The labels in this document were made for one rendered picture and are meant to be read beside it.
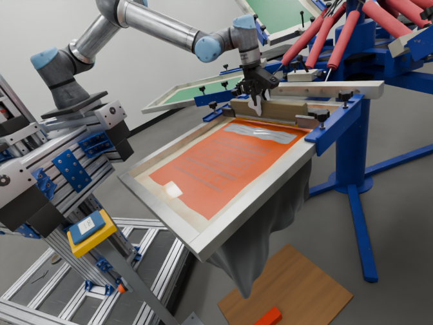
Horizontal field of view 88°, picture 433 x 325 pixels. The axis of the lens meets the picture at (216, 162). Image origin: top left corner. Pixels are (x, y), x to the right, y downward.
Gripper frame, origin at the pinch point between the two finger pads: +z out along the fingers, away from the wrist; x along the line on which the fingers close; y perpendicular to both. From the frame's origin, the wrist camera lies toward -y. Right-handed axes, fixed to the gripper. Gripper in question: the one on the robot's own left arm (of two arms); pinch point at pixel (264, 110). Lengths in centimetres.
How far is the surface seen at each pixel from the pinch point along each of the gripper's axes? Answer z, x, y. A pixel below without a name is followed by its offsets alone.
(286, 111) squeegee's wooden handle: -1.4, 1.4, -12.0
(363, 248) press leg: 97, -25, -33
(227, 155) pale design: 6.3, 26.2, -1.5
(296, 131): 6.3, 1.8, -15.9
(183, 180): 6.3, 44.9, 2.4
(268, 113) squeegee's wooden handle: 0.5, 1.4, -3.1
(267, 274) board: 100, 21, 2
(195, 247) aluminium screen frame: 3, 60, -28
